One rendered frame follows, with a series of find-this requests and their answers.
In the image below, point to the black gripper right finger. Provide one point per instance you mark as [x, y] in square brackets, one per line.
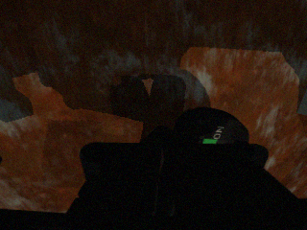
[185, 159]

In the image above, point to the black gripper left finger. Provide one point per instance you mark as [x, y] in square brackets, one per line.
[127, 159]

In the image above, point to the dark grey controller unit with green rocker switches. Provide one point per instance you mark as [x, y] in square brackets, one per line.
[202, 125]

